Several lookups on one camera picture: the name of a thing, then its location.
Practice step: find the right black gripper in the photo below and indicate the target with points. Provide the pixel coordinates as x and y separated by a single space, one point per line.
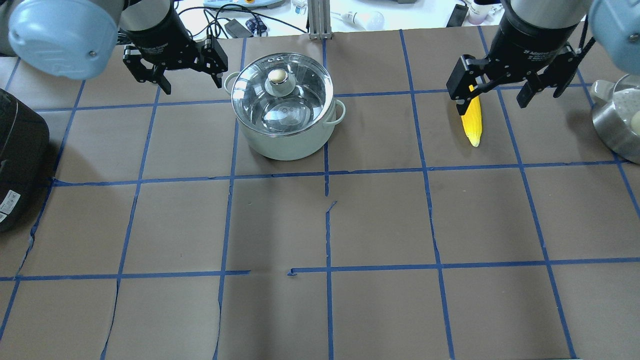
529 42

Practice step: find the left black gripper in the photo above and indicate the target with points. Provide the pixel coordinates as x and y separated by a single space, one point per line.
159 37

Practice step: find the yellow plastic corn cob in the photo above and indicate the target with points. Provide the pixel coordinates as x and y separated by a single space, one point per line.
472 122

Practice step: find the glass pot lid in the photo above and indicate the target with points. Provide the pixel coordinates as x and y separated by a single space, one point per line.
282 94

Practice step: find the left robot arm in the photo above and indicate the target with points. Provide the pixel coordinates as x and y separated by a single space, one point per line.
75 38

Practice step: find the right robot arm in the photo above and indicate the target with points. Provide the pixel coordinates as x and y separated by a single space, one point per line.
614 24

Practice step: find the pale green cooking pot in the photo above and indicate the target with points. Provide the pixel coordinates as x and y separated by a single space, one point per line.
295 147

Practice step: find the black power adapter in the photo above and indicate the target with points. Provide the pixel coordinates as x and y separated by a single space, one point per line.
236 30

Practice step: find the steel kettle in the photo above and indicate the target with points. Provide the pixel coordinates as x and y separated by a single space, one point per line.
615 115

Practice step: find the white light bulb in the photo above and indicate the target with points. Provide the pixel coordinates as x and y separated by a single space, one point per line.
365 20

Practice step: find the black rice cooker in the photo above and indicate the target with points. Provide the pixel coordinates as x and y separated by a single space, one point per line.
24 138

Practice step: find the aluminium frame post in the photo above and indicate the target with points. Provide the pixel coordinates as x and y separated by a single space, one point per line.
319 20

